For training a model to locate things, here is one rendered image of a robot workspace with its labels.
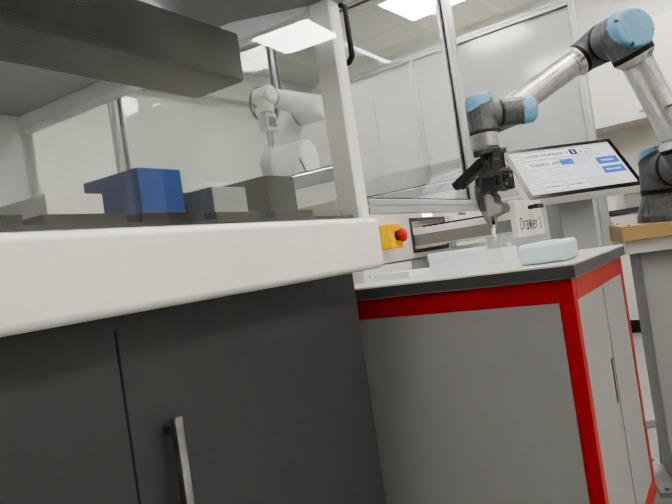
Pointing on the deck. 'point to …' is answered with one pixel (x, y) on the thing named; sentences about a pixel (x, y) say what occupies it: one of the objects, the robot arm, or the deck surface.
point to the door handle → (348, 33)
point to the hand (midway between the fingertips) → (490, 223)
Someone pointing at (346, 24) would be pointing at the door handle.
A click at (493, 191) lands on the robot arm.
